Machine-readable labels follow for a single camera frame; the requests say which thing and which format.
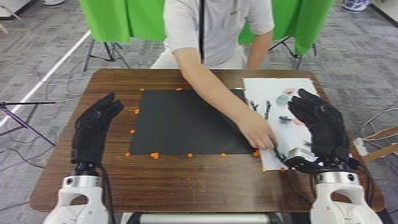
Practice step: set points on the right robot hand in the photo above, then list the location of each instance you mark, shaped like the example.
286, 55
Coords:
323, 123

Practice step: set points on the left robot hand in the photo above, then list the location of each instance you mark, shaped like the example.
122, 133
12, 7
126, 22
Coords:
92, 130

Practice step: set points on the dark mat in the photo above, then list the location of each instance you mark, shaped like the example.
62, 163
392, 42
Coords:
179, 126

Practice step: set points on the person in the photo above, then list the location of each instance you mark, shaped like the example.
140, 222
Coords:
206, 76

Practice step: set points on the black tripod stand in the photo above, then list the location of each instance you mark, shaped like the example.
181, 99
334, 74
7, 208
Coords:
24, 123

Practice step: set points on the green sprig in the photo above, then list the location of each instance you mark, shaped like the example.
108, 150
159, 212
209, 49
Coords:
278, 155

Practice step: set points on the white sheet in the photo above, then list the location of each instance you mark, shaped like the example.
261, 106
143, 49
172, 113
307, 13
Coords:
270, 90

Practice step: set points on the black cloth stand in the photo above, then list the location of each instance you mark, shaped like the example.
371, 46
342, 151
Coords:
294, 50
108, 53

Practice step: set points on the pale grey bar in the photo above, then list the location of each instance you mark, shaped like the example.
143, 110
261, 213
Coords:
202, 218

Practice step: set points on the blue and white vase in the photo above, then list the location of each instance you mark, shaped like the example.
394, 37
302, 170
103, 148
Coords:
357, 4

